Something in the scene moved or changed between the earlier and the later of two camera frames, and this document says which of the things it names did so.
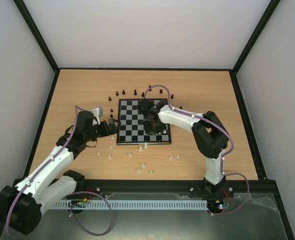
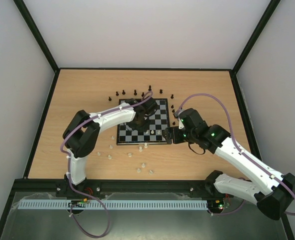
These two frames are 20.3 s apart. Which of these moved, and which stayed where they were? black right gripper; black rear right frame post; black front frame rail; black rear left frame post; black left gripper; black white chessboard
Moved: black left gripper; black right gripper
Stayed: black rear left frame post; black white chessboard; black rear right frame post; black front frame rail
